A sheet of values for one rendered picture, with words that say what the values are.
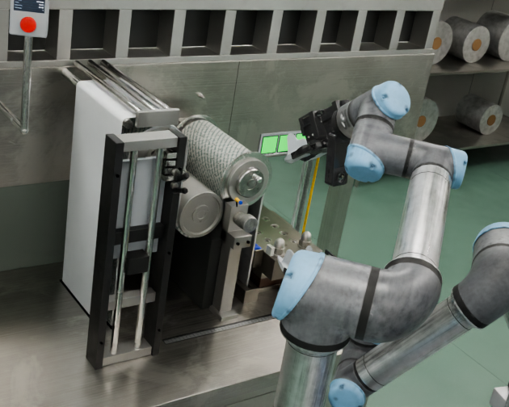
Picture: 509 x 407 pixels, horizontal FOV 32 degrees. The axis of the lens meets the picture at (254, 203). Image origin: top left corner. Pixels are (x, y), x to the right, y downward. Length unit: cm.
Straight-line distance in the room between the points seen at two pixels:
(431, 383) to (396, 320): 247
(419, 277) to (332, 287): 14
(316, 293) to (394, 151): 41
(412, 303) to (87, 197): 97
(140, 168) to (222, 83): 63
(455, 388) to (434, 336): 208
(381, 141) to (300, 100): 94
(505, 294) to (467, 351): 240
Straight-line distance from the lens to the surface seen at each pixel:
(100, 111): 196
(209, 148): 216
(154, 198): 183
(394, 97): 169
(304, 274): 133
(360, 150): 164
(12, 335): 209
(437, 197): 155
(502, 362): 409
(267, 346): 214
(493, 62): 614
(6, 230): 227
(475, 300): 169
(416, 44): 286
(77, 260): 218
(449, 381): 385
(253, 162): 209
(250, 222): 206
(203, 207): 207
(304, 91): 256
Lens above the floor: 209
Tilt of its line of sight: 25 degrees down
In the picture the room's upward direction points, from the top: 10 degrees clockwise
